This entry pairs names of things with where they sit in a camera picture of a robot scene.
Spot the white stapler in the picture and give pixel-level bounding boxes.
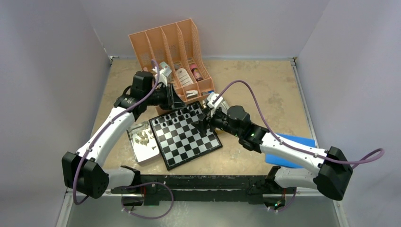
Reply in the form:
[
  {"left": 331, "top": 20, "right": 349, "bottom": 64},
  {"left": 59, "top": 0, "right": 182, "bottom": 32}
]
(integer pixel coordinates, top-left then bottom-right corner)
[{"left": 185, "top": 90, "right": 199, "bottom": 100}]

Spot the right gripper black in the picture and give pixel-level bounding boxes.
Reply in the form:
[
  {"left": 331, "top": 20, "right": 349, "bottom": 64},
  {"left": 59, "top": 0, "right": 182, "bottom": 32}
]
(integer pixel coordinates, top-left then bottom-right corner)
[{"left": 192, "top": 105, "right": 242, "bottom": 138}]

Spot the black metal base rail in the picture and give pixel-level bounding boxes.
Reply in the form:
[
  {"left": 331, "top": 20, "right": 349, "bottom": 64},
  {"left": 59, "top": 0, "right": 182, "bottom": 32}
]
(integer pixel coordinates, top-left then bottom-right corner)
[{"left": 110, "top": 174, "right": 297, "bottom": 206}]

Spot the black white chess board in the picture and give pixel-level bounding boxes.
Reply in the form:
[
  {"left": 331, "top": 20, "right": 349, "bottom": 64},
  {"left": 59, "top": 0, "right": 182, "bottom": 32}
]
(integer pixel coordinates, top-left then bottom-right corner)
[{"left": 149, "top": 101, "right": 223, "bottom": 171}]

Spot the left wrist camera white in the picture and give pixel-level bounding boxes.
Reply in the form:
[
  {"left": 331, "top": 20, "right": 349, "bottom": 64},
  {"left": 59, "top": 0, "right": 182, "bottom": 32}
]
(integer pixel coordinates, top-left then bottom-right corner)
[{"left": 157, "top": 61, "right": 173, "bottom": 87}]

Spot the blue foam pad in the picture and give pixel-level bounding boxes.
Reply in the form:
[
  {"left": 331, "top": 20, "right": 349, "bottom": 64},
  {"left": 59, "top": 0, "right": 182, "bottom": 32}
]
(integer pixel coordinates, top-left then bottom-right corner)
[{"left": 261, "top": 133, "right": 318, "bottom": 172}]

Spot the silver metal tin tray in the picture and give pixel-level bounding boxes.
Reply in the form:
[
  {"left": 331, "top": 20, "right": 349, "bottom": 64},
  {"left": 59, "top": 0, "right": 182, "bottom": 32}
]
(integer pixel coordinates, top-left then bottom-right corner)
[{"left": 126, "top": 121, "right": 160, "bottom": 165}]

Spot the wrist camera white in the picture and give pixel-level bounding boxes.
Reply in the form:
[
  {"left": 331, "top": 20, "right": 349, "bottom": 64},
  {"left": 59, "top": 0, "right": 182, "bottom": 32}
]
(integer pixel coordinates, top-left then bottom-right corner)
[
  {"left": 205, "top": 92, "right": 229, "bottom": 117},
  {"left": 157, "top": 61, "right": 173, "bottom": 87}
]

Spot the pink bottle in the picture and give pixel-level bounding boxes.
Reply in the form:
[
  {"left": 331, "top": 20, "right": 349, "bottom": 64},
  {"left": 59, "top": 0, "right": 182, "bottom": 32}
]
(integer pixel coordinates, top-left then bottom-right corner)
[{"left": 190, "top": 64, "right": 203, "bottom": 82}]

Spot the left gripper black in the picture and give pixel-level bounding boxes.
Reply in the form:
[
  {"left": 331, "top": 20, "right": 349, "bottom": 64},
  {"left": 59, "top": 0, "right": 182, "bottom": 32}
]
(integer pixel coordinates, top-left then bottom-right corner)
[{"left": 144, "top": 82, "right": 186, "bottom": 110}]

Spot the white paper pack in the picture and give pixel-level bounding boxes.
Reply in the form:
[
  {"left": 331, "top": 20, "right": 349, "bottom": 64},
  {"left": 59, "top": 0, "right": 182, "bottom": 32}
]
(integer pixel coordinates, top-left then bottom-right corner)
[{"left": 176, "top": 68, "right": 194, "bottom": 87}]

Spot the peach plastic desk organizer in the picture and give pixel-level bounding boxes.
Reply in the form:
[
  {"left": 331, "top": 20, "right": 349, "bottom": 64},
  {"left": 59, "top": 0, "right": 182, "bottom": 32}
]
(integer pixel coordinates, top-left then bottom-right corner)
[{"left": 129, "top": 19, "right": 215, "bottom": 104}]

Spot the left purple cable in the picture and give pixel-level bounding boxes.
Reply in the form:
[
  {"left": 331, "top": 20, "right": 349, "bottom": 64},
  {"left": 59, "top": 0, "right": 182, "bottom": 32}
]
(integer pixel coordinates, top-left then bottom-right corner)
[{"left": 72, "top": 59, "right": 160, "bottom": 206}]

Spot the pile of white chess pieces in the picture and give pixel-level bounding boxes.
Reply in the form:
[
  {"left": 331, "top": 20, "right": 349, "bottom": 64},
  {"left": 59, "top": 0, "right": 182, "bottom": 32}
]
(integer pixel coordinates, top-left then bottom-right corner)
[{"left": 131, "top": 122, "right": 156, "bottom": 149}]

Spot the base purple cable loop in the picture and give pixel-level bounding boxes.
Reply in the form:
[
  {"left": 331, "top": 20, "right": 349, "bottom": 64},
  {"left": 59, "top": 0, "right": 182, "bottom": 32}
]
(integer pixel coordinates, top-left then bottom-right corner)
[{"left": 113, "top": 182, "right": 174, "bottom": 220}]

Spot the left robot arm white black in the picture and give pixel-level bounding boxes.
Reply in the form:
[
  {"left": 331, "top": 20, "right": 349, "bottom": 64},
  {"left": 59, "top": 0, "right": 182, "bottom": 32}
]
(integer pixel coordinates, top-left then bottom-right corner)
[{"left": 61, "top": 70, "right": 186, "bottom": 204}]

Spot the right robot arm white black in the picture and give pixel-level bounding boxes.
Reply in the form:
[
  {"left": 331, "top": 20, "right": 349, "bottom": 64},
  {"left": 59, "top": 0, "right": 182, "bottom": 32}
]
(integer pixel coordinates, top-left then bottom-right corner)
[{"left": 192, "top": 105, "right": 353, "bottom": 201}]

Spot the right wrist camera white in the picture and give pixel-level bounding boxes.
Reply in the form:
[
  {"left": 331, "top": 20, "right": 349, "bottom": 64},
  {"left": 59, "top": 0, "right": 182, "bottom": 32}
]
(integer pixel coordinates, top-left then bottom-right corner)
[{"left": 205, "top": 92, "right": 229, "bottom": 117}]

